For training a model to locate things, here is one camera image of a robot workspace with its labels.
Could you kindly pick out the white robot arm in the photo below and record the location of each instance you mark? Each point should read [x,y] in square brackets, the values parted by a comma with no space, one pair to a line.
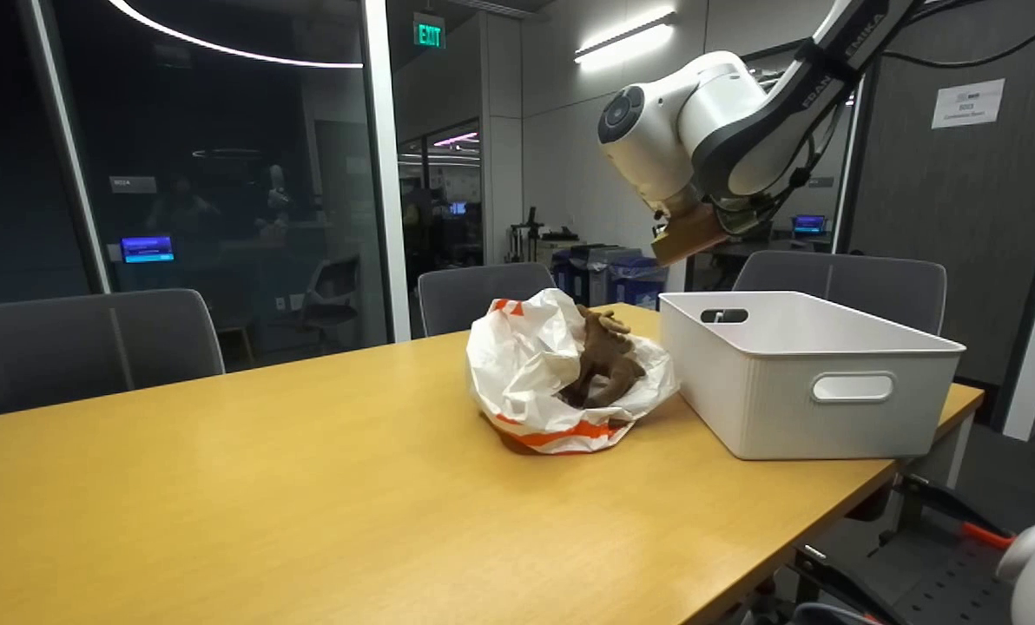
[716,136]

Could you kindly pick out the grey chair near window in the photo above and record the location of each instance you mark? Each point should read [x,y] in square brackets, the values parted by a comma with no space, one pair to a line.
[92,346]

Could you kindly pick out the brown toy moose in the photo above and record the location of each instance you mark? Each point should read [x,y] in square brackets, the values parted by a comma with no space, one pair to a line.
[606,363]

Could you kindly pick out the white orange plastic bag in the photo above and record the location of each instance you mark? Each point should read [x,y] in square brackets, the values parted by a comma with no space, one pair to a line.
[524,351]

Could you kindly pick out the grey chair right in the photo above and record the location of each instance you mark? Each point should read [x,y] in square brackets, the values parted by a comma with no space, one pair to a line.
[455,297]

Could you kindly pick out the grey chair left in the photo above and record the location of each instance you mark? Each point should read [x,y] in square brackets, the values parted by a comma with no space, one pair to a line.
[890,287]

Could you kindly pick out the blue bin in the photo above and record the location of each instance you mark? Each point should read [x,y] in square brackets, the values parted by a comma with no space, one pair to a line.
[606,270]

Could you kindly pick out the white paper sign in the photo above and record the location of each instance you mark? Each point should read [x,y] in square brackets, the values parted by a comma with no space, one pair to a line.
[967,106]

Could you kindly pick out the white plastic basket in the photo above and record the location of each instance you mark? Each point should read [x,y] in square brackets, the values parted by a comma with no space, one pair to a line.
[798,376]

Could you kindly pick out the orange black tool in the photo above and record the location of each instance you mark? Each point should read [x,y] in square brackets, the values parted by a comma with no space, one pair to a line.
[972,524]

